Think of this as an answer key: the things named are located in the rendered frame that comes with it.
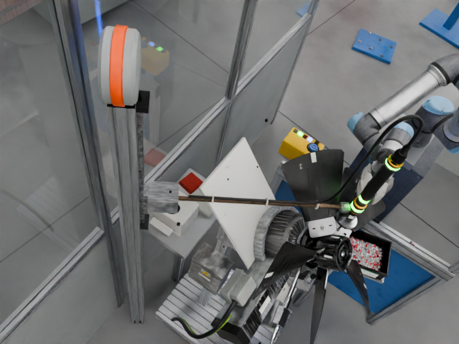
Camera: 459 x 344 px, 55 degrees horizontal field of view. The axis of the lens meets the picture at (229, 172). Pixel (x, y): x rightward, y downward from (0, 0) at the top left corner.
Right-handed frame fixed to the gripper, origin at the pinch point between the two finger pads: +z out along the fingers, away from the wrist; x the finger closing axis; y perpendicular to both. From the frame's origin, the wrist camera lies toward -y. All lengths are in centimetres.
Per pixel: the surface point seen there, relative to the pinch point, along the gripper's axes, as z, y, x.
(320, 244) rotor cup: 8.5, 24.1, 2.8
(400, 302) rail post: -37, 105, -53
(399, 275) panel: -39, 86, -42
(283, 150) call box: -34, 46, 35
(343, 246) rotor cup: 5.2, 23.0, -3.9
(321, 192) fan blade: -1.2, 12.6, 11.8
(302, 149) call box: -36, 40, 28
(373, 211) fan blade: -19.6, 30.0, -8.4
